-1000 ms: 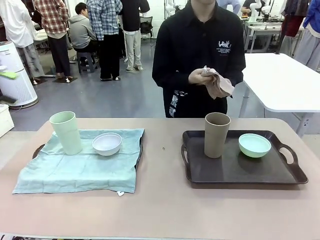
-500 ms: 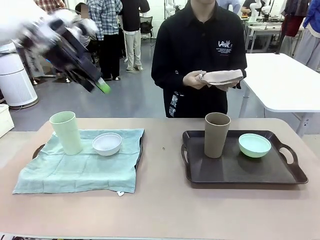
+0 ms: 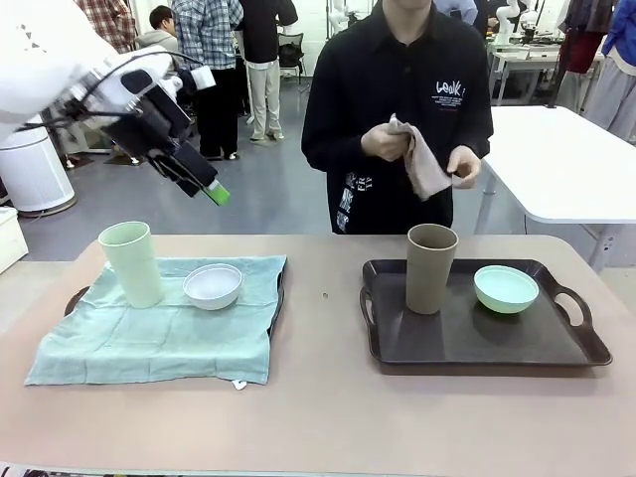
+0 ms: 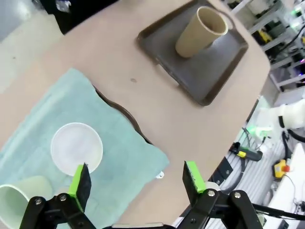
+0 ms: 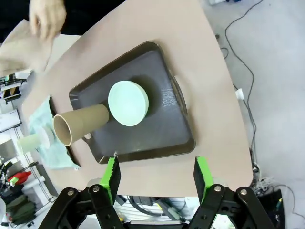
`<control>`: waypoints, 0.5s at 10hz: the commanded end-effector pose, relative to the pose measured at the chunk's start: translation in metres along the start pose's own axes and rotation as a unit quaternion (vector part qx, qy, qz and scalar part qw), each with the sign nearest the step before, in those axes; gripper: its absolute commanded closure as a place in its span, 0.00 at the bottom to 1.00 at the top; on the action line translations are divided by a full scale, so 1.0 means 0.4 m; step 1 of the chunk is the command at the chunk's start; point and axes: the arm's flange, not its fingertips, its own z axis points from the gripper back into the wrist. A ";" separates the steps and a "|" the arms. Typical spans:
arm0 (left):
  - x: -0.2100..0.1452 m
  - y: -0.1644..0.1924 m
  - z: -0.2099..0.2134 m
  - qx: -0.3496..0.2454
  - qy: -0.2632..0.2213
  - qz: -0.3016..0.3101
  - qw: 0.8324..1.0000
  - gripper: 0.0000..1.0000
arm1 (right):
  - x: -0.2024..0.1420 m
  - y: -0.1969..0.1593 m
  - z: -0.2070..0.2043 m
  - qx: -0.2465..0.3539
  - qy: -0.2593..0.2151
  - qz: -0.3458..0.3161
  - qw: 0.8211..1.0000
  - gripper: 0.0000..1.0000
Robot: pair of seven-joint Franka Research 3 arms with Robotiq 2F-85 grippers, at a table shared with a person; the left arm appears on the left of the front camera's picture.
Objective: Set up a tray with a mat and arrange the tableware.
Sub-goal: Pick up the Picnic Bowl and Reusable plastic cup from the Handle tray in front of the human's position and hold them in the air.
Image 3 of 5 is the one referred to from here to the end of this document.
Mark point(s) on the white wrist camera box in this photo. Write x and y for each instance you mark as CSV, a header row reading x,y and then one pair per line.
x,y
203,78

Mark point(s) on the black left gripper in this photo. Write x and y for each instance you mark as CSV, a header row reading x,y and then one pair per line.
x,y
149,126

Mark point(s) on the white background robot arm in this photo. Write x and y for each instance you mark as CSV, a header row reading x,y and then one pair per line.
x,y
504,20

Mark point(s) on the person's left forearm black sleeve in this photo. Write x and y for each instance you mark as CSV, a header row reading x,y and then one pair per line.
x,y
484,141

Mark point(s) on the person's right forearm black sleeve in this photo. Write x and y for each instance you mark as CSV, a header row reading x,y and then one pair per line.
x,y
333,149

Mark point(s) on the beige cloth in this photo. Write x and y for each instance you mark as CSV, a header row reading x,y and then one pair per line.
x,y
422,169

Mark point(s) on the bystander in beige trousers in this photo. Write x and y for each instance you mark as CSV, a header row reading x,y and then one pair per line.
x,y
263,99

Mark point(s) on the white table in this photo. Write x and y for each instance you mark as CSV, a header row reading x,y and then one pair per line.
x,y
556,159

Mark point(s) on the brown tall cup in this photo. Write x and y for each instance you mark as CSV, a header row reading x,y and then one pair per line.
x,y
429,278

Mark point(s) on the grey background workbench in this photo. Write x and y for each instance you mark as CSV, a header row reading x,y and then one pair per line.
x,y
526,54

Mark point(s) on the light green bowl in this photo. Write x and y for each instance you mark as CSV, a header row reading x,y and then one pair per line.
x,y
504,298

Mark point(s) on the teal cloth mat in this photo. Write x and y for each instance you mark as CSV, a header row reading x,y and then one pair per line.
x,y
149,338

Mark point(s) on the seated bystander in grey hoodie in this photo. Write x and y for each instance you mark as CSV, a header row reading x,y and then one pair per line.
x,y
159,35

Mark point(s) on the blue hanging garment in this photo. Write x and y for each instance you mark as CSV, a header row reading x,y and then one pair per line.
x,y
623,35

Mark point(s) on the bystander in blue plaid shirt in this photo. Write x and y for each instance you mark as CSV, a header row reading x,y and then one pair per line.
x,y
208,30

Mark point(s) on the dark red hanging garment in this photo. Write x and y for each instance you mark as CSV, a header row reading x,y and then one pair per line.
x,y
586,40

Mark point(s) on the black office chair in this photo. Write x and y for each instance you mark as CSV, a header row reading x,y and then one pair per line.
x,y
290,54

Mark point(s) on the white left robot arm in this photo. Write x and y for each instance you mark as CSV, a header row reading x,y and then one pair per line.
x,y
40,64

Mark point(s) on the person's right hand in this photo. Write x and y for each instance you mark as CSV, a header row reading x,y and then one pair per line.
x,y
380,144

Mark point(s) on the light green tall cup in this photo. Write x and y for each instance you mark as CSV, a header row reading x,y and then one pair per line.
x,y
131,268

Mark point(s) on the white bowl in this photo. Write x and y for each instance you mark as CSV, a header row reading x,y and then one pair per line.
x,y
211,290

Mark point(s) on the grey hanging skirt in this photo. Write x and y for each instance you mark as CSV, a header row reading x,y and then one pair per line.
x,y
613,99

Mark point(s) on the person's left hand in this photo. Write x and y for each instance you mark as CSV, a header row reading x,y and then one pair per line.
x,y
469,161

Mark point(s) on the white cylindrical air purifier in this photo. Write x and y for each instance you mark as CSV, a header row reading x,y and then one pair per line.
x,y
30,174

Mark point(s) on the bystander in red plaid shirt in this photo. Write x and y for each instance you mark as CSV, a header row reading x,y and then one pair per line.
x,y
109,20

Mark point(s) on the person's black shirt torso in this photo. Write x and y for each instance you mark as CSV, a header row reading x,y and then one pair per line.
x,y
372,74

